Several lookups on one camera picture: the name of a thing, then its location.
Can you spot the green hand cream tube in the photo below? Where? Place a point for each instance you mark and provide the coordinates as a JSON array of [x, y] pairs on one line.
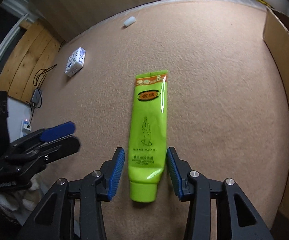
[[148, 135]]

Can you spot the white patterned tissue pack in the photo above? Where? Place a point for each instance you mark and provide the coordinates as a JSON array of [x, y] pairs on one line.
[[75, 62]]

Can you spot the small white cylinder cap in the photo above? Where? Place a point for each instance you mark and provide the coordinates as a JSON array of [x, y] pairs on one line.
[[129, 21]]

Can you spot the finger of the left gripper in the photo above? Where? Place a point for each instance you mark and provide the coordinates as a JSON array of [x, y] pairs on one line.
[[58, 132], [35, 159]]

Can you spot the grey power adapter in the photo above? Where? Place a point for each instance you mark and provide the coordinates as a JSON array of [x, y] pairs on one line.
[[36, 96]]

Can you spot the white wall socket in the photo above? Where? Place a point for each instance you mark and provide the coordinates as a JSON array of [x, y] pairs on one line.
[[25, 128]]

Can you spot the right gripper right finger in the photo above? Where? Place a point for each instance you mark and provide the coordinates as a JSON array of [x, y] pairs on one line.
[[178, 170]]

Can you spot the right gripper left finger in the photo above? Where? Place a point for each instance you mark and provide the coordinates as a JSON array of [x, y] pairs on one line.
[[111, 171]]

